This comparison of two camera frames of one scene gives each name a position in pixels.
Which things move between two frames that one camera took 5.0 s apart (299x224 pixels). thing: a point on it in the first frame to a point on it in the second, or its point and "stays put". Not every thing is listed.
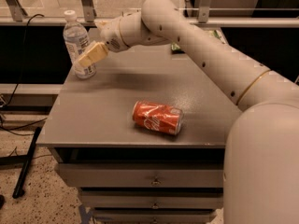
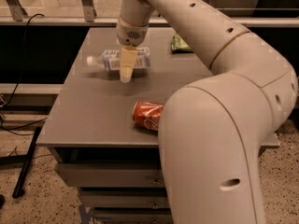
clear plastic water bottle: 76,38 to 110,59
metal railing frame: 11,13 stays put
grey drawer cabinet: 125,174 stays put
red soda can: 158,117 stays put
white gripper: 110,35 to 131,35
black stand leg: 17,160 stays put
